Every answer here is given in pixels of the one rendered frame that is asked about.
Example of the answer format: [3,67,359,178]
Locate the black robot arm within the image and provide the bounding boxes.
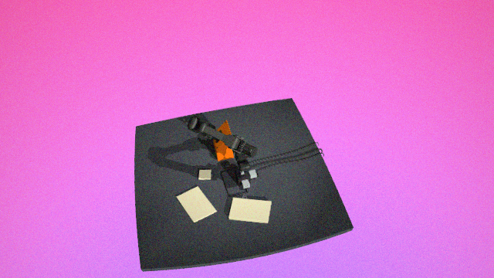
[187,115,258,159]

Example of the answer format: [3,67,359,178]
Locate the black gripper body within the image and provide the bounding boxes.
[232,150,251,172]

